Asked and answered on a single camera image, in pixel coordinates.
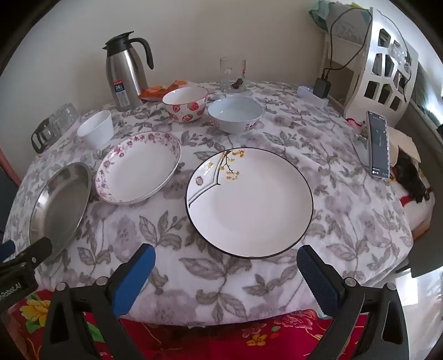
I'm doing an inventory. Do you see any stainless steel plate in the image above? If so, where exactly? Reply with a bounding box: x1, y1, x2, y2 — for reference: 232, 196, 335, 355
29, 162, 92, 262

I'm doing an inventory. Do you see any pink floral plate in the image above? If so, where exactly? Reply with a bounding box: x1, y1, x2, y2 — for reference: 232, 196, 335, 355
94, 132, 182, 205

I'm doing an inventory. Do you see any smartphone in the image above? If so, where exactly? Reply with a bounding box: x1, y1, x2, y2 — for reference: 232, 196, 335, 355
366, 111, 392, 179

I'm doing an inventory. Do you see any small white bowl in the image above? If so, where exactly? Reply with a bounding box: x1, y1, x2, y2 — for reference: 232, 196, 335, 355
77, 111, 115, 149

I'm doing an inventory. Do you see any beige bag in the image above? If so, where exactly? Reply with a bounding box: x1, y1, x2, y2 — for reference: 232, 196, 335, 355
388, 126, 421, 165

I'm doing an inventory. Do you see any white plate yellow flower print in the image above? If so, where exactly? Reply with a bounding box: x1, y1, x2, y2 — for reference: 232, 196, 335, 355
186, 147, 314, 259

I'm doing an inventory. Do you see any black charger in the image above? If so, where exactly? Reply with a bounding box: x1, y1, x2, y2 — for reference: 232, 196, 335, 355
313, 78, 332, 99

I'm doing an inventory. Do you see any dark cloth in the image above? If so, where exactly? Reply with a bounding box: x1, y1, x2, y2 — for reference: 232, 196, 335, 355
393, 152, 434, 203

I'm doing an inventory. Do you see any glass pitcher black handle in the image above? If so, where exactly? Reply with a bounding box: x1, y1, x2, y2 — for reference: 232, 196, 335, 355
30, 116, 62, 155

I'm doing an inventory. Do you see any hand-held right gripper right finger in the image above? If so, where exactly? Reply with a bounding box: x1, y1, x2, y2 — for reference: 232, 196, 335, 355
297, 244, 412, 360

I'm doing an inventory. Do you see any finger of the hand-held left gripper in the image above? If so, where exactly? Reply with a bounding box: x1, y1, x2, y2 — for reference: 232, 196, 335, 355
0, 236, 53, 273
0, 240, 16, 262

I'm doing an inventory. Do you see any glass mug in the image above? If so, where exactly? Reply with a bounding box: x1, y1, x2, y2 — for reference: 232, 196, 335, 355
220, 56, 247, 93

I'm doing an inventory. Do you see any black cable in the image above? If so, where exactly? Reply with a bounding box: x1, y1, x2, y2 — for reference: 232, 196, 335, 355
322, 6, 414, 103

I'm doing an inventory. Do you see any grey phone stand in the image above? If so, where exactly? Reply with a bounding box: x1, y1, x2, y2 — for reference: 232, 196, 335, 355
349, 133, 373, 171

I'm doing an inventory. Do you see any grey floral tablecloth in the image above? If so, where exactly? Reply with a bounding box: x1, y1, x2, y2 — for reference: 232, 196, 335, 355
2, 80, 414, 328

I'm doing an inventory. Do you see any light blue bowl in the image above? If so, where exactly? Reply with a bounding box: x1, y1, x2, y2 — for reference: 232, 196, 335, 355
207, 96, 264, 135

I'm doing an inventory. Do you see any stainless steel thermos jug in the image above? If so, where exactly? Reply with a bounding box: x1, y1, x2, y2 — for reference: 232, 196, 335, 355
103, 31, 154, 112

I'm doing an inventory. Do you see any clear glass cup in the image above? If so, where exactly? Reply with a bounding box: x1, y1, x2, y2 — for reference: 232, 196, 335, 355
61, 102, 79, 129
50, 108, 70, 136

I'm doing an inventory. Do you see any pale green bundle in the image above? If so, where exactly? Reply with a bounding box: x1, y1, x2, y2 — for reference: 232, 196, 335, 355
308, 0, 374, 43

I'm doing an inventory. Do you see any strawberry print bowl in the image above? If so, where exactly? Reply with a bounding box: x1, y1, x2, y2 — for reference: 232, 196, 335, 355
162, 86, 209, 123

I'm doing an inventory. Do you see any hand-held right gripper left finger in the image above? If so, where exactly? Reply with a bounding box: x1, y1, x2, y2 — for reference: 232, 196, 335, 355
42, 243, 156, 360

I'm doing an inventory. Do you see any red floral cloth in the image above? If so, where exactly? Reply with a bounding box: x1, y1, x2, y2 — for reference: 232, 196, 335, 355
0, 291, 368, 360

